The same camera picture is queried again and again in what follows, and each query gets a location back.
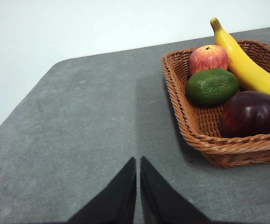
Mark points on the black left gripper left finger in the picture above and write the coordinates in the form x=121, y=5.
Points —
x=116, y=200

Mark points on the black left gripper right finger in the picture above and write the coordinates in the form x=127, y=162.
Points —
x=160, y=203

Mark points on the dark purple plum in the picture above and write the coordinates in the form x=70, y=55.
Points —
x=249, y=114

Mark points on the brown wicker basket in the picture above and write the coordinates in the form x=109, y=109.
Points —
x=195, y=126

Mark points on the green avocado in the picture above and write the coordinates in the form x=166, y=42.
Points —
x=212, y=87

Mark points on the red yellow apple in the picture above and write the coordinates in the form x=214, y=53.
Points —
x=207, y=59

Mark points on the yellow banana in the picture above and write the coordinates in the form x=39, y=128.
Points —
x=244, y=65

